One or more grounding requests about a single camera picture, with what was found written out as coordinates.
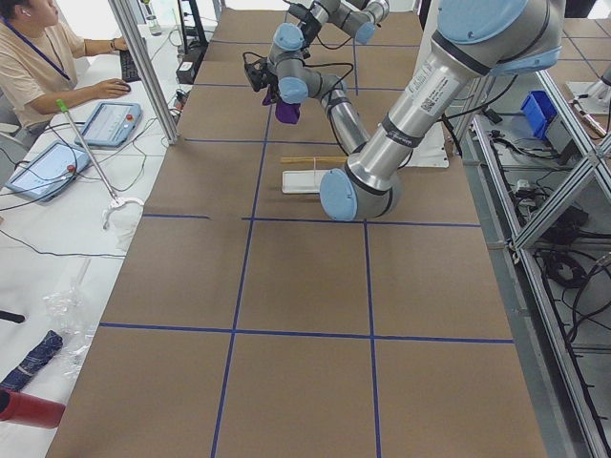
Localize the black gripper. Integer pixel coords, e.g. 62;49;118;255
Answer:
262;75;281;106

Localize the purple towel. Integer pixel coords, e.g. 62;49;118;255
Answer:
273;98;301;125

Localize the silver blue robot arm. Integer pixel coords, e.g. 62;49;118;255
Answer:
244;0;565;220

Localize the white towel rack with wooden bar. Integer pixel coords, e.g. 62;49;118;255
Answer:
281;156;347;195

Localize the person's right hand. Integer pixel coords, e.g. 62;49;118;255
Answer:
94;78;129;99

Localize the black box on table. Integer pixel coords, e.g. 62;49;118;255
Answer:
176;48;206;85

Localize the clear bottle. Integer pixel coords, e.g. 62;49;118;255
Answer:
141;0;162;36

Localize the black keyboard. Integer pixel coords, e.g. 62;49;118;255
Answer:
119;51;140;83

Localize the blue teach pendant far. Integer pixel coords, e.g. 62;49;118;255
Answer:
79;101;142;149

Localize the blue teach pendant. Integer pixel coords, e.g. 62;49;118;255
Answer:
79;101;142;149
5;140;90;201

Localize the metal reacher grabber stick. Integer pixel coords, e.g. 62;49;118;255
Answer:
55;98;144;230

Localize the brown table cover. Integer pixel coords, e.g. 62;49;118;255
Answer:
49;10;546;457

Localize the person in beige shirt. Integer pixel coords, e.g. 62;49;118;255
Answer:
1;1;128;135

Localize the blue teach pendant near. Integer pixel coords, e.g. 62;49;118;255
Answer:
5;140;90;201

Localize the blue storage bin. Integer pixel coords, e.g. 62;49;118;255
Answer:
520;90;558;140

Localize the clear plastic bag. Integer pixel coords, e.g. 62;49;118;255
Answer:
43;259;97;381

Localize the dark blue folded umbrella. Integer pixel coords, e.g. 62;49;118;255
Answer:
1;330;63;392

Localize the red cylinder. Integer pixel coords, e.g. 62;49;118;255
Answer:
1;389;66;429

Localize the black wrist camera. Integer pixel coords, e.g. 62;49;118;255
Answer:
242;52;271;93

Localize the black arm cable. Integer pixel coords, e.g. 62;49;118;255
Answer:
242;28;359;149

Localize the aluminium frame post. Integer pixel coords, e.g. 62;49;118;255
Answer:
108;0;179;145

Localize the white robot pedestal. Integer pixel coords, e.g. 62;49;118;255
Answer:
405;122;450;169

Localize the aluminium side frame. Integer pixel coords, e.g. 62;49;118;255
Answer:
448;18;611;458

